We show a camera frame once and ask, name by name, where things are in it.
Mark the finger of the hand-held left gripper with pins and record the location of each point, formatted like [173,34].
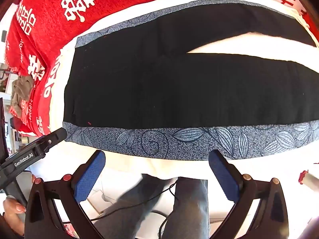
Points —
[57,135]

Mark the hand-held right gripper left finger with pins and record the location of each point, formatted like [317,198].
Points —
[89,176]

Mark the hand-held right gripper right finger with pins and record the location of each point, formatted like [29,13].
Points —
[224,176]

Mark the black pants with blue stripe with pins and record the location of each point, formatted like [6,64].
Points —
[149,92]

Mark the person's left hand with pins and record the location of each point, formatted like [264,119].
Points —
[12,215]

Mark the white bed sheet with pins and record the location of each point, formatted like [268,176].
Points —
[261,169]

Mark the person's right leg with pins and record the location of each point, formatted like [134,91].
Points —
[189,204]

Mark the grey-brown cloth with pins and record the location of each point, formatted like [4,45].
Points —
[21,89]

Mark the white roll with red end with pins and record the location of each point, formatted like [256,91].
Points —
[311,179]

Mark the red printed blanket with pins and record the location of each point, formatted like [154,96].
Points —
[49,5]

